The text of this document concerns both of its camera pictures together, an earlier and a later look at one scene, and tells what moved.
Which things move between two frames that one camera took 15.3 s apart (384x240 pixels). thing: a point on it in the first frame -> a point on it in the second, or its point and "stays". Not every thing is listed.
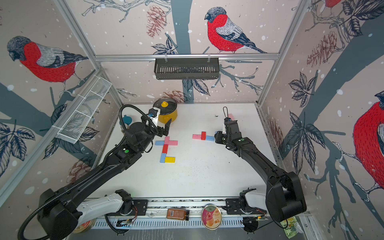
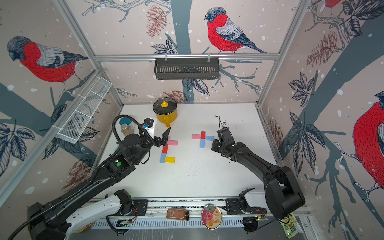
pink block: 173,143 stays
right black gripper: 218,137 -> 214,144
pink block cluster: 195,136 stays
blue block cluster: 163,156 stays
